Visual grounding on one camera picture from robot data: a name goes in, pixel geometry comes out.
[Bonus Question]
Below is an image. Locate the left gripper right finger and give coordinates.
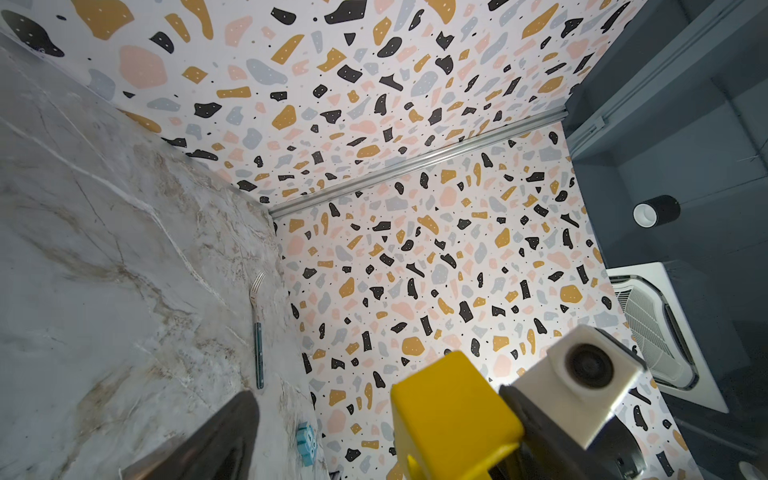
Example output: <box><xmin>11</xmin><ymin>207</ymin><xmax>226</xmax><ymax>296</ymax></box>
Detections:
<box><xmin>489</xmin><ymin>385</ymin><xmax>624</xmax><ymax>479</ymax></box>

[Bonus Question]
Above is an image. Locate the yellow arch block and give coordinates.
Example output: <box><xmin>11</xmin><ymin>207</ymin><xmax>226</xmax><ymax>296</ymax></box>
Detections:
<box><xmin>391</xmin><ymin>351</ymin><xmax>524</xmax><ymax>479</ymax></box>

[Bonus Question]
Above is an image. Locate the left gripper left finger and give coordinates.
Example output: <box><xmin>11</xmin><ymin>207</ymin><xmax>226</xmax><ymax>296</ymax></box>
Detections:
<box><xmin>120</xmin><ymin>390</ymin><xmax>260</xmax><ymax>479</ymax></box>

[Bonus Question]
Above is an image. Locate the black cylindrical ceiling light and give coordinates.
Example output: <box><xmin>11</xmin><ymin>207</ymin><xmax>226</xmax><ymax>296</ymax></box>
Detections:
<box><xmin>632</xmin><ymin>195</ymin><xmax>681</xmax><ymax>229</ymax></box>

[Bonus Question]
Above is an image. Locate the blue monster toy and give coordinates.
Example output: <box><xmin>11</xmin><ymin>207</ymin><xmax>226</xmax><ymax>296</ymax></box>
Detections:
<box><xmin>295</xmin><ymin>422</ymin><xmax>317</xmax><ymax>467</ymax></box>

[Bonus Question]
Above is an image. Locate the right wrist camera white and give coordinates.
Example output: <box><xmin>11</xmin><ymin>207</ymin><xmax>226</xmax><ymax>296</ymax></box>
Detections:
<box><xmin>512</xmin><ymin>325</ymin><xmax>647</xmax><ymax>448</ymax></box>

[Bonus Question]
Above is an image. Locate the ceiling air conditioner unit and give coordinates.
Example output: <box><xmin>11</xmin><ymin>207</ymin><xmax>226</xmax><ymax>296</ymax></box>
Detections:
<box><xmin>607</xmin><ymin>262</ymin><xmax>729</xmax><ymax>414</ymax></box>

